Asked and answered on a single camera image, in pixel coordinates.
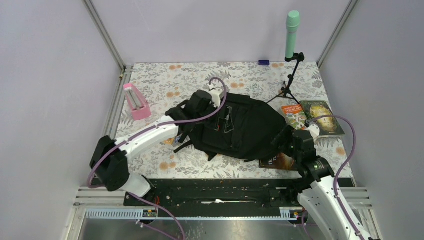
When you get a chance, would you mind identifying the black student backpack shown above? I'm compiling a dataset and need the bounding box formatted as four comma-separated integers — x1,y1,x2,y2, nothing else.
174,93,288,162

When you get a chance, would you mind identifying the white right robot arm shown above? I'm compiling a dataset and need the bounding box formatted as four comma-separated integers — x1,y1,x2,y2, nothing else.
275,125,373,240

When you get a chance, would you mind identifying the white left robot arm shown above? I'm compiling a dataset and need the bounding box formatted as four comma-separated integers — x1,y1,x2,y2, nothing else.
86,88,227,206

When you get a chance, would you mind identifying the Three Days To See book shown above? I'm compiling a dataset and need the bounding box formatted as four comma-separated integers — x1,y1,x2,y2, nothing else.
259,153,298,171

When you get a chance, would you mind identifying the Evelyn Waugh paperback book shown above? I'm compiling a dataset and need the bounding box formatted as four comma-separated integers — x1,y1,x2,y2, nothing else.
280,104,307,130

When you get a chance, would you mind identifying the green fantasy cover book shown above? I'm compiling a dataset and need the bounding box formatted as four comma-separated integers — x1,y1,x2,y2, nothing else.
300,100,345,138

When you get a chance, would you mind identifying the floral patterned table mat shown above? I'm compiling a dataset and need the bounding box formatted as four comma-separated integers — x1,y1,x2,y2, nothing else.
114,61,328,179

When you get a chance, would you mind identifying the small orange notebook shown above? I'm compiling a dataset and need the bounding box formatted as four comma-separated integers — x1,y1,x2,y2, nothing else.
164,137,176,145

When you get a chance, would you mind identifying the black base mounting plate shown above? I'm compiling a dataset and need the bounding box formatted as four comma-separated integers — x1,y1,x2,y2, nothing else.
91,177,355,219

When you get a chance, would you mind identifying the pink metronome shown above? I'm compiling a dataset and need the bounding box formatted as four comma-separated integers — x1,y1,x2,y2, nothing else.
123,83,152,121

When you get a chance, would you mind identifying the small blue box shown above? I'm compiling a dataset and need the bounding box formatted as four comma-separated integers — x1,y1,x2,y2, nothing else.
258,60,270,66

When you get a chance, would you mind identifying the black microphone tripod stand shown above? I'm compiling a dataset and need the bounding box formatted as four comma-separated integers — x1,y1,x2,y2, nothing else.
266,52,305,105

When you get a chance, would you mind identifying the mint green microphone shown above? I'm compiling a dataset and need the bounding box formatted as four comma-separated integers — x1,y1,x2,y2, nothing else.
285,10,300,62

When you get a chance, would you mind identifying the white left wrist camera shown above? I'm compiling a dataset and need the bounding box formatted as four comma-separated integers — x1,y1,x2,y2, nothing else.
208,86,223,108

